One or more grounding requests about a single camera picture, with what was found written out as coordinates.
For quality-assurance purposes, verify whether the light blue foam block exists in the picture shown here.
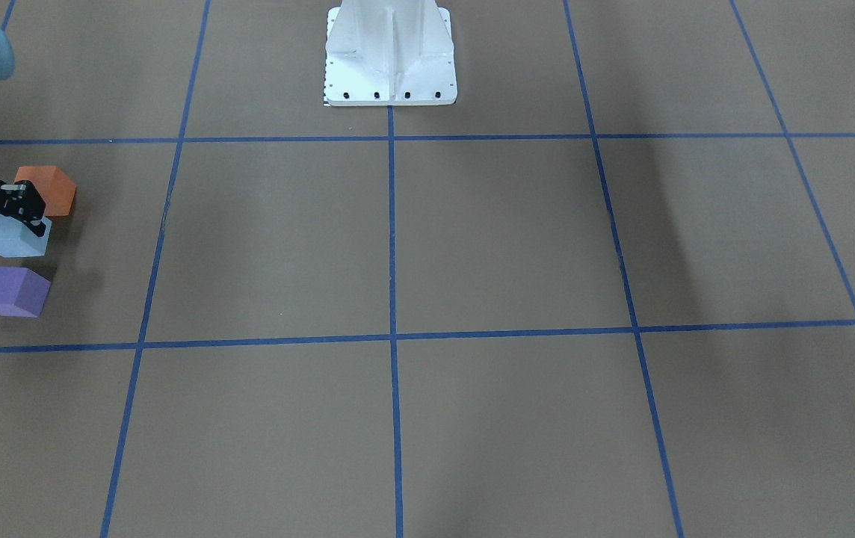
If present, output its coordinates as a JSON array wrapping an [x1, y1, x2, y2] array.
[[0, 214, 52, 258]]

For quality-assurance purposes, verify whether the orange foam block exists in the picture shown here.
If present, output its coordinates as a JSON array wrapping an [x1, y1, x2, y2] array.
[[15, 166, 78, 217]]

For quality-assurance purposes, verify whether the purple foam block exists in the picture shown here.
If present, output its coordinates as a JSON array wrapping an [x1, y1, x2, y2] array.
[[0, 266, 52, 319]]

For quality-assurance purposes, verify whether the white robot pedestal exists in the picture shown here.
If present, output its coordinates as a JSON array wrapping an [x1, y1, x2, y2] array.
[[323, 1, 458, 107]]

